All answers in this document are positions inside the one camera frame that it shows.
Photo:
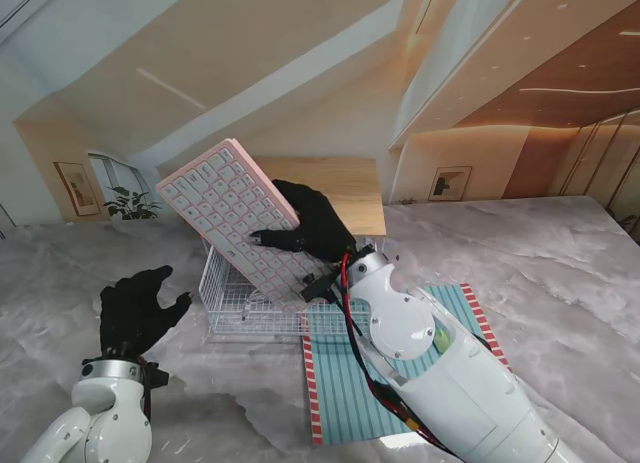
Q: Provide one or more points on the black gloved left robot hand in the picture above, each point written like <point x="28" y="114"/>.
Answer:
<point x="132" y="318"/>

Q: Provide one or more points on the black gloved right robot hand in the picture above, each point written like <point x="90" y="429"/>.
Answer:
<point x="320" y="228"/>

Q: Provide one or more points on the pink keyboard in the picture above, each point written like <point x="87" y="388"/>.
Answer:
<point x="225" y="203"/>

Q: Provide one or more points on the green computer mouse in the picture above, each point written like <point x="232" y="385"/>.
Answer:
<point x="442" y="340"/>

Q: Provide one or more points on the teal striped mouse pad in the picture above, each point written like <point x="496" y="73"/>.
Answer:
<point x="340" y="398"/>

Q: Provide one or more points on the large green leafy plant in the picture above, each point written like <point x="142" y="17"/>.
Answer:
<point x="132" y="205"/>

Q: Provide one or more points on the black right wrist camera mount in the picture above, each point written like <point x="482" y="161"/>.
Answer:
<point x="317" y="288"/>

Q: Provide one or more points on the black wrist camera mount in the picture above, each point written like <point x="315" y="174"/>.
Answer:
<point x="317" y="288"/>
<point x="156" y="378"/>

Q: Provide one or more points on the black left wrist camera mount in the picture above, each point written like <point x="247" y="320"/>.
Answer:
<point x="156" y="378"/>

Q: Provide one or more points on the small framed wall picture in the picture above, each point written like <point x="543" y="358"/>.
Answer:
<point x="450" y="183"/>

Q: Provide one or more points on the tall framed wall picture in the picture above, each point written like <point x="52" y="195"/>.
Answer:
<point x="77" y="188"/>

